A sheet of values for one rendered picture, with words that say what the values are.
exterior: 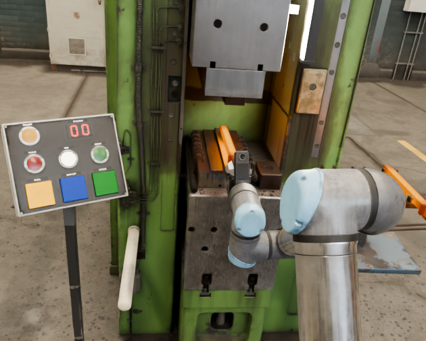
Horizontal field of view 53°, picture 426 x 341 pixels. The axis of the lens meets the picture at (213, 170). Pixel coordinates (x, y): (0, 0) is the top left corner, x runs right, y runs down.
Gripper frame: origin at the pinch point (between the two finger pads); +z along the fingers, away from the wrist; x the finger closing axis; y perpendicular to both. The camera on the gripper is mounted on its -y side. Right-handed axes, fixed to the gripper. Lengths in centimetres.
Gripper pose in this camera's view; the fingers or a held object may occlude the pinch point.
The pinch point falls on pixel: (234, 161)
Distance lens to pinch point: 153.5
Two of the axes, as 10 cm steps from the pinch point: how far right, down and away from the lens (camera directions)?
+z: -0.8, -4.6, 8.8
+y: -0.8, 8.9, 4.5
